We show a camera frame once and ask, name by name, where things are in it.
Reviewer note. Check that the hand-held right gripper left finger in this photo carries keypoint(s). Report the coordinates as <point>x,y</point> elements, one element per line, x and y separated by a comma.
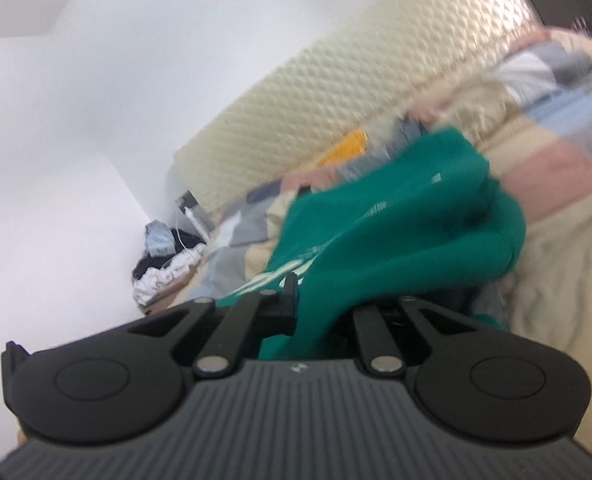
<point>281,312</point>

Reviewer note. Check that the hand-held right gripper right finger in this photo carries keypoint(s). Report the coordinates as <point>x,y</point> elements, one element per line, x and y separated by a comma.
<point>371,332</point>

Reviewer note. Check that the green hoodie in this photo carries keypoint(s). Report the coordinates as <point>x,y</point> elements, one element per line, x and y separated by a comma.
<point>401,240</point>

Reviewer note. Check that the yellow pillow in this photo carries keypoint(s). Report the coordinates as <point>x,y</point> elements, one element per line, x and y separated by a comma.
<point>346,147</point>

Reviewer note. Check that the cream quilted headboard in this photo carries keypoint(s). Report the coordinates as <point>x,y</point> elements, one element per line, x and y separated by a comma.
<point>351,70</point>

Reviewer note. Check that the patchwork quilt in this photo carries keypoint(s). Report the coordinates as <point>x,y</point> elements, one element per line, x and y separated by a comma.
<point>551,260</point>

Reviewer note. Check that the grey wall socket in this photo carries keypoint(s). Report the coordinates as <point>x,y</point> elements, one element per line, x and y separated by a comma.
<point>186,199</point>

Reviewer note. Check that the blue face mask pack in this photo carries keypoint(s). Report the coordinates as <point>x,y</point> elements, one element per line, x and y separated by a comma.
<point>158,240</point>

